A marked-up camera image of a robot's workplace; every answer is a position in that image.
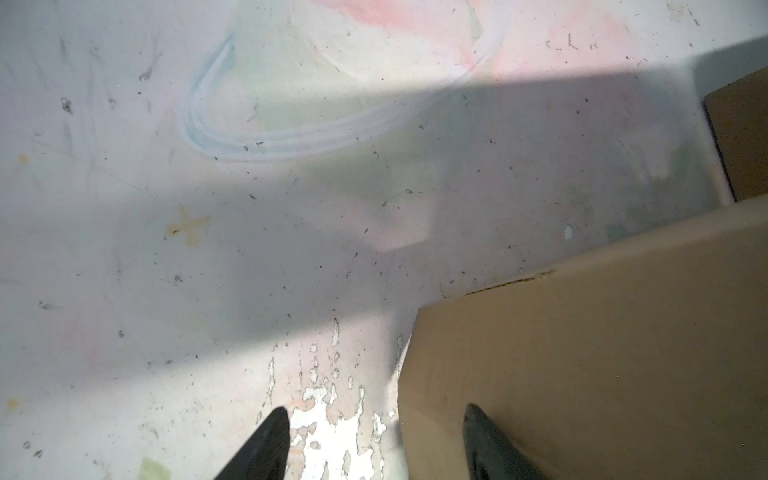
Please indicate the cardboard sheet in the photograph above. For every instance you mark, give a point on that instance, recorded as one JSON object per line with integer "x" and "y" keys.
{"x": 644, "y": 359}

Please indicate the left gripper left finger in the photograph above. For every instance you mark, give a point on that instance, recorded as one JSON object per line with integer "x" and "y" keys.
{"x": 264, "y": 455}

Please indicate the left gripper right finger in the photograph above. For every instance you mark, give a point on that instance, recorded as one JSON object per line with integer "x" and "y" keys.
{"x": 489, "y": 454}

